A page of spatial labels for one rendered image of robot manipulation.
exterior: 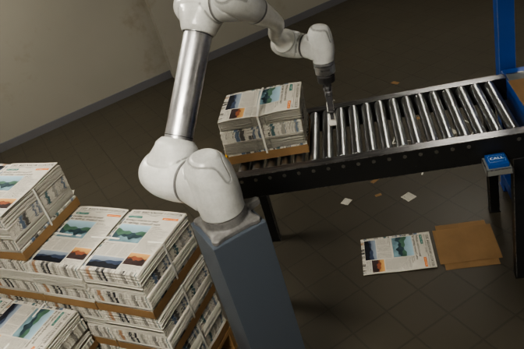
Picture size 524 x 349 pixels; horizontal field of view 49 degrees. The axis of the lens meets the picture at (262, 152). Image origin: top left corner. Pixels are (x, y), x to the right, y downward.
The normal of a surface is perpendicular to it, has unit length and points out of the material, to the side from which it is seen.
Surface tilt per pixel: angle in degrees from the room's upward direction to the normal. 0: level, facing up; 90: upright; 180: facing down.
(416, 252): 1
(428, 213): 0
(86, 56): 90
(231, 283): 90
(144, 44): 90
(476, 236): 0
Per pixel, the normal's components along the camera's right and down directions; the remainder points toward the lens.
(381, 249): -0.25, -0.83
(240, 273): 0.48, 0.34
